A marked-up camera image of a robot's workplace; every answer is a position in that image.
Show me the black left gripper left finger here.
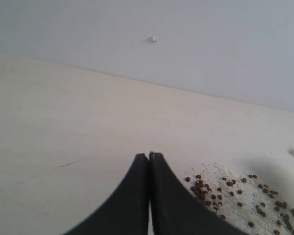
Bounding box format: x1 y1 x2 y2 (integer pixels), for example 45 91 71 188
66 153 149 235

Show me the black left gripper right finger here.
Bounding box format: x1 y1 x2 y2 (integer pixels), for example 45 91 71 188
149 152 245 235

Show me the red beans and rice pile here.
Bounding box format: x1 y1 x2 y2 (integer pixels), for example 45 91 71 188
183 163 294 235

